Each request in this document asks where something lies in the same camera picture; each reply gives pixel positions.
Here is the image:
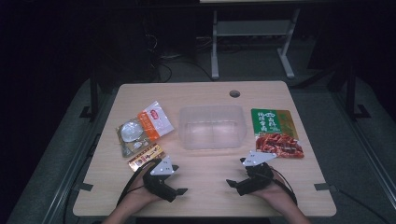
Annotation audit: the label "grey metal stand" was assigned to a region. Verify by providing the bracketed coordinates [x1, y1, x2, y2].
[210, 8, 302, 80]

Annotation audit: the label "black stand leg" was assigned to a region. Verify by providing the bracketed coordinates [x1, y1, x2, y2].
[343, 63, 372, 121]
[78, 76, 101, 121]

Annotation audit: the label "white and orange packet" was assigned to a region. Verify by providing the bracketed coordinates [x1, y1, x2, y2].
[136, 100, 176, 143]

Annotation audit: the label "green and gold snack packet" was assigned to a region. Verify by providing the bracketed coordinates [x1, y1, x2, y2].
[250, 107, 305, 160]

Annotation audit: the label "clear and brown packet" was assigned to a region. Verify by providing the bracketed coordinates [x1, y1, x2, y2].
[116, 119, 154, 159]

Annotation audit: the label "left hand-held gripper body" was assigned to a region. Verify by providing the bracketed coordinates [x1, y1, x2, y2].
[142, 155, 180, 203]

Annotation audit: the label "black tape strip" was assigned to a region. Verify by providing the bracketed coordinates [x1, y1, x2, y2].
[72, 182, 94, 192]
[313, 182, 338, 192]

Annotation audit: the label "black floor cables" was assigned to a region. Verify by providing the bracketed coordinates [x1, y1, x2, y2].
[144, 31, 217, 84]

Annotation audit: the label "person's left hand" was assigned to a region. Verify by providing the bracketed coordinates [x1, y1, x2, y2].
[123, 169, 163, 210]

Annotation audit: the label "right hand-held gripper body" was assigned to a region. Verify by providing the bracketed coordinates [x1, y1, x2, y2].
[234, 150, 278, 197]

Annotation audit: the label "person's right hand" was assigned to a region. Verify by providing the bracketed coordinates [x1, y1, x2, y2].
[248, 170, 297, 216]

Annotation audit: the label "clear plastic container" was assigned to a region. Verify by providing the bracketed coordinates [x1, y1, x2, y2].
[177, 105, 248, 151]

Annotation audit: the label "yellow and red packet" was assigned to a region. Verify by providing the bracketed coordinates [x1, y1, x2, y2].
[127, 143, 166, 173]

